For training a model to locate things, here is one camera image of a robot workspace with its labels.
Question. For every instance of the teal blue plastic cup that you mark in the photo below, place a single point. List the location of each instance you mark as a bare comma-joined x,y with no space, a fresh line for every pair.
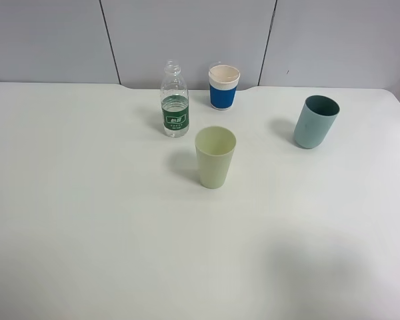
316,118

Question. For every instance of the clear bottle green label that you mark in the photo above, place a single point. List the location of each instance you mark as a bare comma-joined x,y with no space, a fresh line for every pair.
174,98

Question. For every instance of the blue sleeved paper cup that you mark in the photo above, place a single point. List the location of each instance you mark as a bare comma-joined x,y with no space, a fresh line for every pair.
223,82

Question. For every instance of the pale green plastic cup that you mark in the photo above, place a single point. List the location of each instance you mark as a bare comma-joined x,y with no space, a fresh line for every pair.
214,149

